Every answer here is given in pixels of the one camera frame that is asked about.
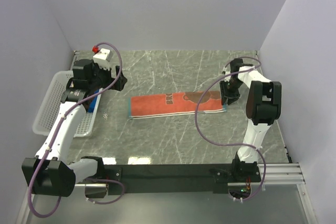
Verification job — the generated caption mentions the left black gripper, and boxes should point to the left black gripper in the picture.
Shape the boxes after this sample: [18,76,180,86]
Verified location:
[89,59,127,91]

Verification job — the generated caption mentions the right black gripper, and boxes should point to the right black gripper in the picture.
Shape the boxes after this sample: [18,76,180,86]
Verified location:
[219,79,243,105]

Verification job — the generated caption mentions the brown orange bear towel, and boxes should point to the brown orange bear towel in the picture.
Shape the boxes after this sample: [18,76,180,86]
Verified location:
[128,91,227,119]

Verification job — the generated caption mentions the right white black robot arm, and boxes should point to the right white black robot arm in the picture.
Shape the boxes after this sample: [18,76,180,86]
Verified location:
[219,57,282,182]

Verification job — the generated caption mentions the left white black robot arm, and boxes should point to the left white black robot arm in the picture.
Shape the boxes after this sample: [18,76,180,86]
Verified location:
[22,59,127,197]

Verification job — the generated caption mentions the rolled blue towel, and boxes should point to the rolled blue towel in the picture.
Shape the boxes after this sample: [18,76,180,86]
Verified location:
[87,95,101,113]

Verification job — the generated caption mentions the white plastic basket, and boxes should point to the white plastic basket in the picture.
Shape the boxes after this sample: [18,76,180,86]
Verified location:
[32,70,100,137]

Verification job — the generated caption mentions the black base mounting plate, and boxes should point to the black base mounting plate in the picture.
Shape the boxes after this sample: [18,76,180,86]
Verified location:
[73,164,262,199]

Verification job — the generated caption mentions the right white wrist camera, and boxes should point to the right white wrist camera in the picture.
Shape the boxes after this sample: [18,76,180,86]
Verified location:
[222,67,230,76]

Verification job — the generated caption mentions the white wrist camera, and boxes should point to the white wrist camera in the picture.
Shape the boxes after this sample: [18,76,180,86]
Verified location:
[222,67,230,76]
[92,46,113,70]

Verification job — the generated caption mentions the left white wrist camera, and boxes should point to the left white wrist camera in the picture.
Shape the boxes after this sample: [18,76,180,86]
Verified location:
[92,46,113,70]

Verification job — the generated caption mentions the aluminium rail frame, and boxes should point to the aluminium rail frame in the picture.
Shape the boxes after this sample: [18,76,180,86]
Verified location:
[15,49,316,224]

